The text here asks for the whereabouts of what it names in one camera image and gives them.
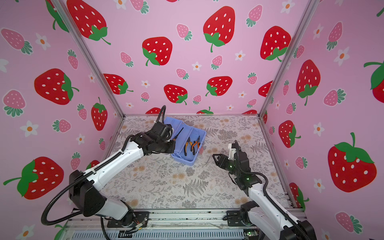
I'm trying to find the yellow black combination pliers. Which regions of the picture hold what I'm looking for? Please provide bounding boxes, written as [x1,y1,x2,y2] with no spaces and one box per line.
[184,137,192,157]

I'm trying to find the orange black long-nose pliers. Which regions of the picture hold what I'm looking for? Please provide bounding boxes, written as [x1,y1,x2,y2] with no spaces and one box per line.
[191,136,201,155]

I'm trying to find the blue white plastic toolbox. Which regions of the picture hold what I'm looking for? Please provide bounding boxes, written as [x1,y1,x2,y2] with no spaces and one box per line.
[165,117,207,166]

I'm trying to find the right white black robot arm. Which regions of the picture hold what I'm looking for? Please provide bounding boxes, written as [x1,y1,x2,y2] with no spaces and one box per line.
[213,152,317,240]

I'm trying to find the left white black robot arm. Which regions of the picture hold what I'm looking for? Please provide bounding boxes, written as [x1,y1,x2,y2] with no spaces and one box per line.
[69,122,176,225]

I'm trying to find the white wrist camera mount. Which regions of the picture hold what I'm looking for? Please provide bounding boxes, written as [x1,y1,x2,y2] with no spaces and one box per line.
[228,143,237,161]

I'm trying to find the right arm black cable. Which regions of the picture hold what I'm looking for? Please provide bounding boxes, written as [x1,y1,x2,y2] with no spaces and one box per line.
[233,140,313,240]

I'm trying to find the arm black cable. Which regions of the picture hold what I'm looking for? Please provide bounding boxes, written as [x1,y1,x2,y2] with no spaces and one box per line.
[40,104,167,240]
[233,140,313,240]

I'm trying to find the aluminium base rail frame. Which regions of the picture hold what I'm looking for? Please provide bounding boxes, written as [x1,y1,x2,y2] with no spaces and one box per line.
[59,207,316,240]

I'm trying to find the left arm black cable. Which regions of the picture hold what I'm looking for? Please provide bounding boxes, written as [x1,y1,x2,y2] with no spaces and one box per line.
[40,104,167,240]

